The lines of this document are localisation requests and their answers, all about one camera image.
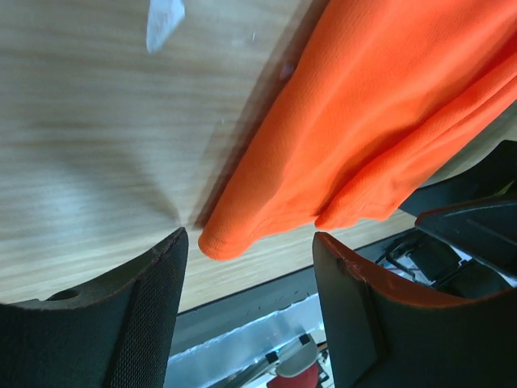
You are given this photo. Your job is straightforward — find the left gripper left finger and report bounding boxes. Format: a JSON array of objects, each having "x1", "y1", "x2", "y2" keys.
[{"x1": 1, "y1": 228, "x2": 189, "y2": 387}]

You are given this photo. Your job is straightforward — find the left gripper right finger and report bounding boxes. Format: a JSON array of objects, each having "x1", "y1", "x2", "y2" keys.
[{"x1": 313, "y1": 232, "x2": 516, "y2": 387}]

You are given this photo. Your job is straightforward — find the orange t-shirt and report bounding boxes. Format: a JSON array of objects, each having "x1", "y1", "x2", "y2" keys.
[{"x1": 198, "y1": 1, "x2": 516, "y2": 260}]

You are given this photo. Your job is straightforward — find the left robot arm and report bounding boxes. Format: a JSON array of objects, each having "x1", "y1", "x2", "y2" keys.
[{"x1": 1, "y1": 140, "x2": 516, "y2": 387}]

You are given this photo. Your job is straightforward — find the aluminium frame rail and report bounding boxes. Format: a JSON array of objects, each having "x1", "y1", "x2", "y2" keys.
[{"x1": 163, "y1": 294, "x2": 323, "y2": 387}]

